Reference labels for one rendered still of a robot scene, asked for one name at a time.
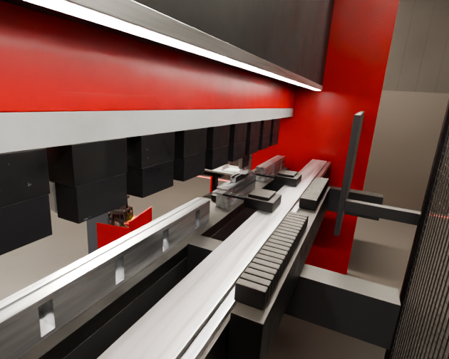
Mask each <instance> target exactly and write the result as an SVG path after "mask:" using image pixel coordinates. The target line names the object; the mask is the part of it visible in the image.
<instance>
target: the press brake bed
mask: <svg viewBox="0 0 449 359"><path fill-rule="evenodd" d="M256 211H257V209H251V208H246V209H244V210H243V211H242V212H240V213H239V214H238V215H237V216H236V217H235V218H234V219H232V220H231V221H230V222H228V223H227V224H226V225H225V226H223V227H222V228H221V229H220V230H219V231H218V232H216V233H215V234H214V235H212V236H211V237H210V238H212V239H217V240H220V241H224V240H225V239H226V238H228V237H229V236H230V235H231V234H232V233H233V232H234V231H235V230H236V229H238V228H239V227H240V226H241V225H242V224H243V223H244V222H245V221H246V220H248V219H249V218H250V217H251V216H252V215H253V214H254V213H255V212H256ZM186 275H187V257H186V258H185V259H183V260H182V261H181V262H180V263H179V264H178V265H176V266H175V267H174V268H173V269H171V270H170V271H169V272H167V273H166V274H165V275H164V276H163V277H162V278H161V279H159V280H158V281H156V282H155V283H154V284H153V285H152V286H151V287H150V288H148V289H147V290H146V291H144V292H143V293H142V294H141V295H139V296H138V297H137V298H136V299H135V300H134V301H132V302H131V303H130V304H129V305H127V306H126V307H125V308H124V309H123V310H122V311H120V312H119V313H118V314H117V315H115V316H114V317H113V318H111V319H110V320H109V321H108V322H107V323H106V324H105V325H103V326H102V327H101V328H99V329H98V330H97V331H96V332H95V333H94V334H93V335H91V336H90V337H89V338H87V339H86V340H85V341H83V342H82V343H81V344H80V345H79V346H78V347H77V348H75V349H74V350H73V351H71V352H70V353H69V354H68V355H67V356H66V357H64V358H63V359H97V358H98V357H99V356H100V355H101V354H102V353H104V352H105V351H106V350H107V349H108V348H109V347H110V346H111V345H112V344H114V342H116V341H117V339H119V337H121V336H122V335H123V334H124V333H125V332H126V331H127V330H128V329H129V328H130V327H131V326H133V325H134V324H135V323H136V322H137V321H138V320H139V319H140V318H142V317H143V316H144V315H145V314H146V313H147V312H148V311H149V310H150V309H151V308H152V307H153V306H154V305H155V304H156V303H157V302H158V301H159V300H161V299H162V298H163V297H164V296H165V295H166V294H167V293H168V292H169V291H171V290H172V289H173V288H174V287H175V286H176V285H177V284H178V283H179V282H181V280H183V279H184V278H185V277H186Z"/></svg>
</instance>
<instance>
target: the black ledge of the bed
mask: <svg viewBox="0 0 449 359"><path fill-rule="evenodd" d="M273 181H274V178H269V179H268V180H267V181H266V182H257V181H256V185H255V189H256V188H260V189H267V190H268V189H270V188H271V187H272V186H273ZM212 192H213V191H212ZM212 192H210V193H209V194H206V195H205V196H203V197H201V198H203V199H209V200H210V220H209V222H208V223H206V225H204V226H203V227H201V228H200V229H198V230H197V231H196V232H194V233H193V234H191V235H190V236H188V238H186V239H184V240H183V241H181V242H180V243H179V244H178V245H176V246H174V247H173V248H172V249H171V250H169V251H168V252H166V253H165V254H163V255H162V256H161V257H160V258H158V259H156V260H155V261H154V262H152V263H151V264H150V265H148V266H147V267H145V268H144V269H143V270H142V271H140V272H138V273H137V274H136V275H134V276H133V277H132V278H130V279H128V280H127V281H126V282H125V283H123V284H122V285H120V286H119V287H117V288H116V289H115V290H114V291H112V292H110V293H109V294H108V295H107V296H105V297H104V298H102V299H101V300H99V301H98V302H97V303H95V304H94V305H92V306H91V307H90V308H88V309H87V310H86V311H84V312H82V314H80V315H79V316H77V317H76V318H74V319H73V320H72V321H70V322H69V323H67V324H66V325H65V326H64V327H62V328H60V329H59V330H58V331H56V332H55V333H54V334H52V335H51V336H49V337H48V338H47V339H45V340H44V341H42V342H41V343H39V344H38V345H37V346H36V347H34V348H32V349H31V350H30V351H29V352H27V353H26V354H24V355H23V356H21V357H20V358H19V359H63V358H64V357H66V356H67V355H68V354H69V353H70V352H71V351H73V350H74V349H75V348H77V347H78V346H79V345H80V344H81V343H82V342H83V341H85V340H86V339H87V338H89V337H90V336H91V335H93V334H94V333H95V332H96V331H97V330H98V329H99V328H101V327H102V326H103V325H105V324H106V323H107V322H108V321H109V320H110V319H111V318H113V317H114V316H115V315H117V314H118V313H119V312H120V311H122V310H123V309H124V308H125V307H126V306H127V305H129V304H130V303H131V302H132V301H134V300H135V299H136V298H137V297H138V296H139V295H141V294H142V293H143V292H144V291H146V290H147V289H148V288H150V287H151V286H152V285H153V284H154V283H155V282H156V281H158V280H159V279H161V278H162V277H163V276H164V275H165V274H166V273H167V272H169V271H170V270H171V269H173V268H174V267H175V266H176V265H178V264H179V263H180V262H181V261H182V260H183V259H185V258H186V257H187V244H188V243H189V242H191V241H192V240H193V239H194V238H196V237H197V236H199V235H202V236H206V237H209V238H210V237H211V236H212V235H214V234H215V233H216V232H218V231H219V230H220V229H221V228H222V227H223V226H225V225H226V224H227V223H228V222H230V221H231V220H232V219H234V218H235V217H236V216H237V215H238V214H239V213H240V212H242V211H243V210H244V209H246V207H244V200H243V199H240V200H239V201H238V202H236V203H234V204H233V205H232V206H231V207H229V208H228V209H225V208H221V207H216V206H215V205H216V202H215V201H212V200H211V196H212V194H213V193H212Z"/></svg>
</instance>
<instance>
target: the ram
mask: <svg viewBox="0 0 449 359"><path fill-rule="evenodd" d="M295 95H296V86H295V85H291V84H288V83H284V82H281V81H278V80H274V79H271V78H266V77H264V76H259V75H256V74H253V73H249V72H246V71H242V70H239V69H236V68H232V67H229V66H225V65H222V64H219V63H215V62H212V61H207V60H205V59H201V58H197V57H194V56H190V55H187V54H184V53H180V52H177V51H173V50H170V49H167V48H163V47H160V46H156V45H152V44H150V43H146V42H142V41H138V40H135V39H133V38H128V37H125V36H121V35H118V34H115V33H111V32H108V31H104V30H101V29H98V28H93V27H91V26H87V25H83V24H80V23H76V22H74V21H69V20H66V19H62V18H59V17H56V16H52V15H49V14H45V13H42V12H39V11H34V10H32V9H27V8H24V7H22V6H17V5H15V4H10V3H7V2H5V1H0V154H1V153H7V152H18V151H24V150H35V149H41V148H46V147H57V146H63V145H74V144H80V143H86V142H97V141H103V140H113V139H119V138H125V137H136V136H142V135H153V134H159V133H165V132H175V131H181V130H192V129H198V128H209V127H215V126H221V125H232V124H237V123H248V122H254V121H260V120H271V119H277V118H288V117H293V112H294V101H295Z"/></svg>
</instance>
